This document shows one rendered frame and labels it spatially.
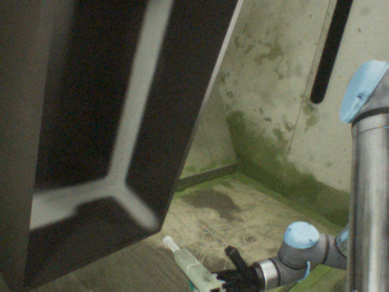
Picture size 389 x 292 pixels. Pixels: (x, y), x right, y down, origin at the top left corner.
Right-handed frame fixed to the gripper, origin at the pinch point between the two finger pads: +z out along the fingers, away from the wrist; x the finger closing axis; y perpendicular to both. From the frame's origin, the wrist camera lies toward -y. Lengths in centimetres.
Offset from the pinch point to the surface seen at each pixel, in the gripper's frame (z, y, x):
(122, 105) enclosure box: 8, -57, 50
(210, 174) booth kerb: -80, -5, 175
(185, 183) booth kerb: -53, -3, 163
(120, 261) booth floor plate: 11, 23, 95
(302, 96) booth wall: -141, -63, 125
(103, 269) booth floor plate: 20, 24, 90
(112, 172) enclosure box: 13, -29, 70
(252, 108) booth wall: -122, -59, 168
